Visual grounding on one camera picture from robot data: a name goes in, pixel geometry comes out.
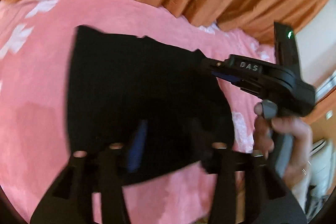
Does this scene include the gold bangles on wrist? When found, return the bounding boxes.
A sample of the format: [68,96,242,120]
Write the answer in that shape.
[302,159,311,176]

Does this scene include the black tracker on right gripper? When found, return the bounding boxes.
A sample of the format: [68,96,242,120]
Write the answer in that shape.
[273,22,301,77]

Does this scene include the person's right hand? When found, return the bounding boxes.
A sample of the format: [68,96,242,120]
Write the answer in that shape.
[253,103,313,188]

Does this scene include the black garment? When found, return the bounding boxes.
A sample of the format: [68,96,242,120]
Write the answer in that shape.
[67,26,234,184]

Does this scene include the pink blanket with white bows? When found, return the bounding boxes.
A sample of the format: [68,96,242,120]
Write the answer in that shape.
[1,0,275,223]

